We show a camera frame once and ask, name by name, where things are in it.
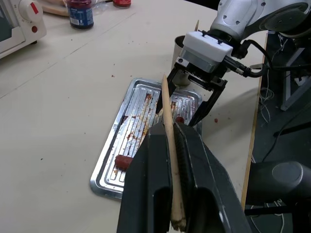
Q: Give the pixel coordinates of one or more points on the stained metal baking tray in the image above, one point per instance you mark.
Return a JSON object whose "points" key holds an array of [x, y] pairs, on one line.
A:
{"points": [[136, 109]]}

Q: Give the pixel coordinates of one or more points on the blue labelled sauce jar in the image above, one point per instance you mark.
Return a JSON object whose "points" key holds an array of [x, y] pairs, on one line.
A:
{"points": [[80, 15]]}

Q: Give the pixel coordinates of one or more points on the wooden skewer in cup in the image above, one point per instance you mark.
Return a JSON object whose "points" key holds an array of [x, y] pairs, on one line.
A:
{"points": [[197, 26]]}

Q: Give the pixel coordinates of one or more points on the metal cup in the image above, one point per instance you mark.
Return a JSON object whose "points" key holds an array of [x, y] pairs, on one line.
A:
{"points": [[178, 46]]}

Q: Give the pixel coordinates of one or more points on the black rounded robot body part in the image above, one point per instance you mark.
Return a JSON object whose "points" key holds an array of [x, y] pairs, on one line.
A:
{"points": [[279, 180]]}

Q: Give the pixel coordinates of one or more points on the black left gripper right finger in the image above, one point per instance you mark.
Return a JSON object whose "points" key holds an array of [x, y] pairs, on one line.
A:
{"points": [[206, 174]]}

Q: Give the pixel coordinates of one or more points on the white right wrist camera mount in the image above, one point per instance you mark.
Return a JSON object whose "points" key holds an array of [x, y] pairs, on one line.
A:
{"points": [[206, 44]]}

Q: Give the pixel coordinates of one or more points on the grey metal frame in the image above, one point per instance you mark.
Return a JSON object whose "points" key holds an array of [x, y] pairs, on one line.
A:
{"points": [[292, 95]]}

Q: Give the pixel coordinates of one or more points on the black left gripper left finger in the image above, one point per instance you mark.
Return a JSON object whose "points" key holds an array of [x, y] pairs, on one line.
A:
{"points": [[143, 174]]}

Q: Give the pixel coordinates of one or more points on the red sauce jar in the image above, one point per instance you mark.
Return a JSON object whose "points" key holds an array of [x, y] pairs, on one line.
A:
{"points": [[121, 3]]}

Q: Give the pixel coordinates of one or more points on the white toaster oven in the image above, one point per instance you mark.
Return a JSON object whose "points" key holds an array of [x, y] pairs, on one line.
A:
{"points": [[24, 26]]}

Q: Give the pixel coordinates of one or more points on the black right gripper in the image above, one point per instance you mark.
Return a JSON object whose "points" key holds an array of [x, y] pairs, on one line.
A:
{"points": [[199, 61]]}

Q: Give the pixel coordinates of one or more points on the small red sausage piece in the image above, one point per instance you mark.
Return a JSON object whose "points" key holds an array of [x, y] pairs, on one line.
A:
{"points": [[179, 119]]}

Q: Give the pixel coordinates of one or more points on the wooden cutting board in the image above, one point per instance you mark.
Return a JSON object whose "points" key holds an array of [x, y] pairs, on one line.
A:
{"points": [[56, 10]]}

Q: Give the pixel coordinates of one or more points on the long wooden skewer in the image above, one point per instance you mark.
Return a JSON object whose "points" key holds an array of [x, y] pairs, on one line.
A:
{"points": [[171, 145]]}

